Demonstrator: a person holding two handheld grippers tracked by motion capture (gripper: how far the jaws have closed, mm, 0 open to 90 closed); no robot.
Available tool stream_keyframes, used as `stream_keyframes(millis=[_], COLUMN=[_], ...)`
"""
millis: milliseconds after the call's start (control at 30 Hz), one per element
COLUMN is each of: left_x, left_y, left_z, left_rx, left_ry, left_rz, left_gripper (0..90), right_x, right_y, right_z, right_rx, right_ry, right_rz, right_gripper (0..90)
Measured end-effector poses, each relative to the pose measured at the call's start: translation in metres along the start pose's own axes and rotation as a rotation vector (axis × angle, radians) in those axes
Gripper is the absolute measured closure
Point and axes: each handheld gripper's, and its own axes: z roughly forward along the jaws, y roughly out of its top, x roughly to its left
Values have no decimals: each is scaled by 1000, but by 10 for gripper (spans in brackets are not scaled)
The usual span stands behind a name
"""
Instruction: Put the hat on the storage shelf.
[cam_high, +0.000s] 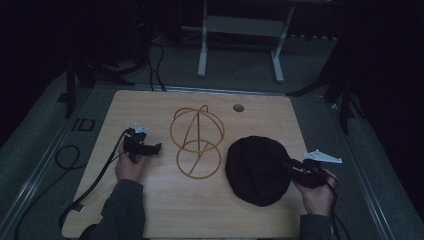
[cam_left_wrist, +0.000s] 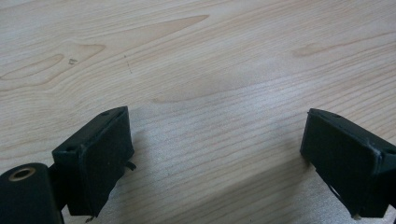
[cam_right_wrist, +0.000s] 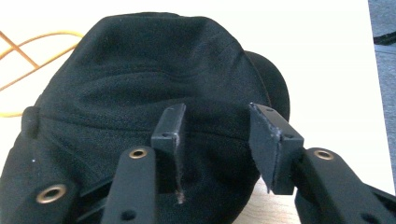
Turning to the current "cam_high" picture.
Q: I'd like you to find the person's left hand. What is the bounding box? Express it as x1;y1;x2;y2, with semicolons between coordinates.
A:
114;143;150;183

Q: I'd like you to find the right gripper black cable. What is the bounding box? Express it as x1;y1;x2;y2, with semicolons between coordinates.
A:
325;173;352;240

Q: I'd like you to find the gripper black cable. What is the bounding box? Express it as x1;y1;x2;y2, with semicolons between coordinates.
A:
58;128;134;231
325;173;352;240

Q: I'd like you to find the person's right hand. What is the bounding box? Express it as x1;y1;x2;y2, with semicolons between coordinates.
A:
293;169;338;217

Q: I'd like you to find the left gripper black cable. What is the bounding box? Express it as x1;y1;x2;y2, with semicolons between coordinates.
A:
58;128;134;231

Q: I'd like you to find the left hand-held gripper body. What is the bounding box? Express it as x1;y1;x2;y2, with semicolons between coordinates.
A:
123;122;150;164

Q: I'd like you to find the golden wire hat stand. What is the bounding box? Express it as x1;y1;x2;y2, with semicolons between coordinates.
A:
169;104;225;180

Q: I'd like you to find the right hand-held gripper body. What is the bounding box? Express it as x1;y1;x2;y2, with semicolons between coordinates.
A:
291;149;343;190

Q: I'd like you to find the black floor cable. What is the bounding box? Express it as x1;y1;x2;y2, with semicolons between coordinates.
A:
146;36;168;93
13;144;88;240

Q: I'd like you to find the black hat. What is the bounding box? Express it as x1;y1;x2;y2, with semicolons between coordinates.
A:
224;135;294;208

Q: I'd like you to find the black tripod stand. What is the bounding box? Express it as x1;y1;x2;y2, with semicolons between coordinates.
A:
287;33;368;135
63;0;151;120

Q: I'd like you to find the white metal stand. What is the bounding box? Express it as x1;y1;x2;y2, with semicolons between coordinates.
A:
181;0;296;84

